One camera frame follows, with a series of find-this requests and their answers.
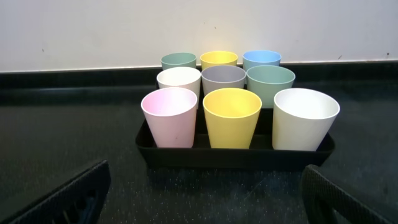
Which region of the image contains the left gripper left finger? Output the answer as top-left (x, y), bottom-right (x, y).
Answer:
top-left (9, 160), bottom-right (112, 224)

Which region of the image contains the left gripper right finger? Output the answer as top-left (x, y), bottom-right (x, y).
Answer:
top-left (300, 164), bottom-right (389, 224)

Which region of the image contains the white cup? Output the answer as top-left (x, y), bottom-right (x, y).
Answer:
top-left (272, 88), bottom-right (341, 152)
top-left (156, 67), bottom-right (202, 110)

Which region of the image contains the pink cup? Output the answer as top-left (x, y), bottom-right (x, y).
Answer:
top-left (141, 86), bottom-right (198, 149)

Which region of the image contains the black tray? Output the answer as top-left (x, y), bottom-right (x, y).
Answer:
top-left (135, 80), bottom-right (336, 170)

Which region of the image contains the yellow cup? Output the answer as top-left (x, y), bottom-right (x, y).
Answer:
top-left (202, 87), bottom-right (262, 149)
top-left (200, 50), bottom-right (239, 71)

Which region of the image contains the pale green cup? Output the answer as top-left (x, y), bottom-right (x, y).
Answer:
top-left (246, 65), bottom-right (296, 109)

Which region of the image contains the blue cup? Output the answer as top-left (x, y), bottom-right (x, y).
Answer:
top-left (242, 49), bottom-right (282, 72)

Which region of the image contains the grey cup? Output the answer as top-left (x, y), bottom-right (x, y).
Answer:
top-left (201, 65), bottom-right (247, 96)

